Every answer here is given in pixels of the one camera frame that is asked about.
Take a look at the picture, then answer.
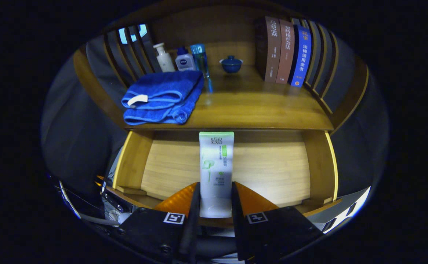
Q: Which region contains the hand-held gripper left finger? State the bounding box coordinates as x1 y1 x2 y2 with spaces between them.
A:
117 181 202 263

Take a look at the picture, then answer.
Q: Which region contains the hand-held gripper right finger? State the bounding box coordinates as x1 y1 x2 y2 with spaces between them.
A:
231 181 324 261

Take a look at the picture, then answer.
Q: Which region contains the white and green tube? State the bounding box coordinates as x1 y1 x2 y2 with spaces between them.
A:
199 131 235 219

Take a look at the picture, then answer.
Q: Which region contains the wooden drawer with black knob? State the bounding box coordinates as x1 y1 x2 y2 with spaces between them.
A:
112 128 343 230

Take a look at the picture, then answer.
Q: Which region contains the wooden countertop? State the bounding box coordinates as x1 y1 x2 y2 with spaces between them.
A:
126 64 334 131

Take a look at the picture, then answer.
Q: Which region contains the brown wooden cabinet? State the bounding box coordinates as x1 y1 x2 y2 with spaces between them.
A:
73 4 369 132

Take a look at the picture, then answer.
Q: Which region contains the white slotted panel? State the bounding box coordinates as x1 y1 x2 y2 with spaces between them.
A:
306 186 371 234

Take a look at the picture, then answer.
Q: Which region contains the folded blue towel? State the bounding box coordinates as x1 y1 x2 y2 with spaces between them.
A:
121 70 204 126

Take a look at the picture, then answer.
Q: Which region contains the blue lidded teacup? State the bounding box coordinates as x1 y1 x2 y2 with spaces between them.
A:
220 55 244 73

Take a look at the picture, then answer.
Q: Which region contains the white bottle with blue cap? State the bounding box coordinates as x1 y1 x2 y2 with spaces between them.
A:
175 46 197 72

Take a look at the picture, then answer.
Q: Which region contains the teal transparent bottle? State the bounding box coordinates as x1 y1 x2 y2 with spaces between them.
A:
190 44 211 81

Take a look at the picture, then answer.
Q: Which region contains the white pump bottle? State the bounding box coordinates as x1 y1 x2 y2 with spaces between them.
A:
153 43 176 73

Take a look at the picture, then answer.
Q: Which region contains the dark brown book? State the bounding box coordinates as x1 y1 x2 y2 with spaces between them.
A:
255 16 281 83

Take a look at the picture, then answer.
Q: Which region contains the reddish brown book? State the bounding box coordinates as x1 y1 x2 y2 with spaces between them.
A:
276 19 295 85

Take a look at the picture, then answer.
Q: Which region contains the blue book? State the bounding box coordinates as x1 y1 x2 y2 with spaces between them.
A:
289 25 312 88

